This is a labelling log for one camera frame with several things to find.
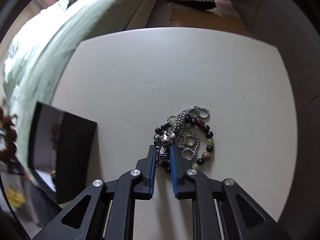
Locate black multicolour bead bracelet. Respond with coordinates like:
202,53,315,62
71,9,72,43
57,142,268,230
154,115,215,172

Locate black jewelry box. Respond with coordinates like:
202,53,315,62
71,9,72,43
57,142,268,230
28,102,97,204

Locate silver chain necklace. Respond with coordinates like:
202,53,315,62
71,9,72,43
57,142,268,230
166,105,211,161

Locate brown rudraksha bead bracelet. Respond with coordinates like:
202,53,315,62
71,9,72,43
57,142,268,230
0,107,20,163

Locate white leather ottoman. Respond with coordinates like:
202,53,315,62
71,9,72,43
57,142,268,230
52,27,297,219

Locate bed with green blanket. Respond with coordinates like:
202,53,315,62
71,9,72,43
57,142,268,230
1,0,143,160

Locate cardboard sheets on floor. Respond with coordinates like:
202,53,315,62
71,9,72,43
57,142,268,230
169,9,250,36

